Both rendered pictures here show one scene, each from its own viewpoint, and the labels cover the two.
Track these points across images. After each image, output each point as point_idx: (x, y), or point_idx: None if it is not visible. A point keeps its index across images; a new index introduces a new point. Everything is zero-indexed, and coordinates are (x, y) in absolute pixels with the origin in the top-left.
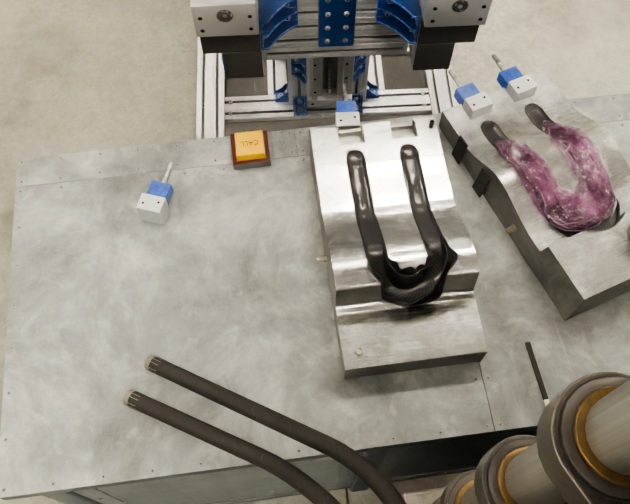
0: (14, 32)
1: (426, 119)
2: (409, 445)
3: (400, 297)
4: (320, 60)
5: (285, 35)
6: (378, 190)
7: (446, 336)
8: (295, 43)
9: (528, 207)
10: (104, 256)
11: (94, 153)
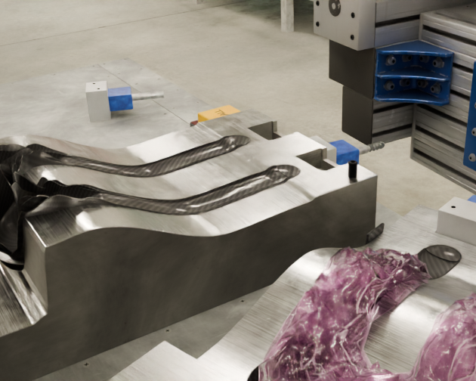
0: (394, 180)
1: (363, 170)
2: None
3: (6, 240)
4: None
5: (434, 125)
6: (193, 171)
7: None
8: (442, 146)
9: (274, 319)
10: (37, 108)
11: (157, 77)
